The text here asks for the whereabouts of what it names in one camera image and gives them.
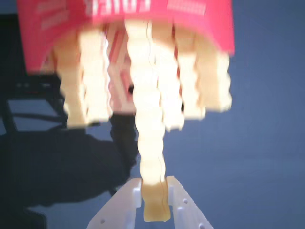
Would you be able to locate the yellow crinkle fry clip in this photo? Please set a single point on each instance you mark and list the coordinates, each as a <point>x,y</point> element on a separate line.
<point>191,93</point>
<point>71,95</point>
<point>95,78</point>
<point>171,102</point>
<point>149,119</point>
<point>216,78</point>

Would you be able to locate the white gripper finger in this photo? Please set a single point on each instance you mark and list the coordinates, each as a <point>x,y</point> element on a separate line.
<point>188,207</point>
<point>119,205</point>

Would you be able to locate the red fries clips box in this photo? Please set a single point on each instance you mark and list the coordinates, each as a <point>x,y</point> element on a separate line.
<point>59,28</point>

